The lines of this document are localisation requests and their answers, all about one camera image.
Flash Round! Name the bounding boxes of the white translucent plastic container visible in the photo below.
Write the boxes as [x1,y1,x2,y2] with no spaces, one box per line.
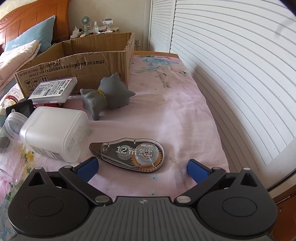
[20,106,90,163]

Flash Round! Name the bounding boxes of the clear plastic case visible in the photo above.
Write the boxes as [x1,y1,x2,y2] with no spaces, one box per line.
[28,77,78,104]

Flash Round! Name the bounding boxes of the grey rubber cat toy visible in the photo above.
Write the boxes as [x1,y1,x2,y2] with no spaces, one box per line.
[80,73,135,121]

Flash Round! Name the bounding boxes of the clear round plastic jar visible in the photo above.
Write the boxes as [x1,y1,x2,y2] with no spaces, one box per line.
[1,112,28,141]

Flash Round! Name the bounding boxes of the black digital timer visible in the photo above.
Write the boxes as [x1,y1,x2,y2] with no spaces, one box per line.
[6,99,35,118]

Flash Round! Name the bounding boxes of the brown cardboard box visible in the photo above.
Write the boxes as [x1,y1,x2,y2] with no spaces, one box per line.
[14,32,134,97]

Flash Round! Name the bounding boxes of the white louvered closet door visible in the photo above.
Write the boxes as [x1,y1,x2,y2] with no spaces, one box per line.
[149,0,296,166]

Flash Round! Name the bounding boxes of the pink floral quilt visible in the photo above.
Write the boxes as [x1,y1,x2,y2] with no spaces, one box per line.
[0,40,41,89]

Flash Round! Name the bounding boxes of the blue pillow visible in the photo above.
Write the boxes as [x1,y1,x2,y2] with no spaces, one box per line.
[4,15,56,53]

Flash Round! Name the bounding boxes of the clear spray bottle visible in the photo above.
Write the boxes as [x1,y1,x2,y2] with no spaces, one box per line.
[93,21,99,34]

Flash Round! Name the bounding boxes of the small green desk fan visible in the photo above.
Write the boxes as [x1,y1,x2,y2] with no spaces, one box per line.
[80,16,91,34]

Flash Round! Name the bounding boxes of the white phone stand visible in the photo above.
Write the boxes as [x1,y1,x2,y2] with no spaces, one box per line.
[102,18,117,33]

